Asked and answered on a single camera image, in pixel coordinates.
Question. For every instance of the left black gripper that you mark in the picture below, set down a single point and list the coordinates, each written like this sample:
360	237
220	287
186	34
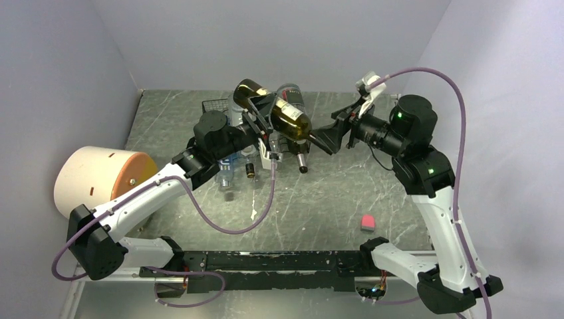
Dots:
260	129

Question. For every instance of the green wine bottle black neck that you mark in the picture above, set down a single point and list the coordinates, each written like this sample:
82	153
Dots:
296	132

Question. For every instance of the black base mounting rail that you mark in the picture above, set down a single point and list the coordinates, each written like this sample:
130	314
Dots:
207	271

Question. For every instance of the clear bottle black cap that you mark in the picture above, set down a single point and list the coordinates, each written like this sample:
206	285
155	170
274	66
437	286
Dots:
248	156

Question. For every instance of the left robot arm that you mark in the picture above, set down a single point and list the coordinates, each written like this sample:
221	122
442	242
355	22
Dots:
96	238

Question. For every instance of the tall blue square bottle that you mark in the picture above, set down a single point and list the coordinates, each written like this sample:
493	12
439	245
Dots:
225	176

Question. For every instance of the round clear bottle white cap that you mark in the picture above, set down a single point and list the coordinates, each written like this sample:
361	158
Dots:
234	112

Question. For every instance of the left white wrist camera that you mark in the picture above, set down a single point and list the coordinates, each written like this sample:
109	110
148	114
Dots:
266	150

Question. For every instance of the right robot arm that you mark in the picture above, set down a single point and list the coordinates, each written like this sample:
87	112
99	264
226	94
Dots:
457	279

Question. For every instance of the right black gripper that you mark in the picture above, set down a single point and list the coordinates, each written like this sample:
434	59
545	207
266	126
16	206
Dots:
332	135

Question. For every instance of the black wire wine rack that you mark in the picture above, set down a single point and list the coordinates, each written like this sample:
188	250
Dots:
220	105

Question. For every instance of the white orange cylinder drum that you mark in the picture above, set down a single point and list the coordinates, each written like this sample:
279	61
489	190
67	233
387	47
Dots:
94	175

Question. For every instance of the clear round labelled bottle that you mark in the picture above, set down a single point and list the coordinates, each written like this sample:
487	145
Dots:
293	99

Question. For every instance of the small pink block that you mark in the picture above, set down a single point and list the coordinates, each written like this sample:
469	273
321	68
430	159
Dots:
368	223

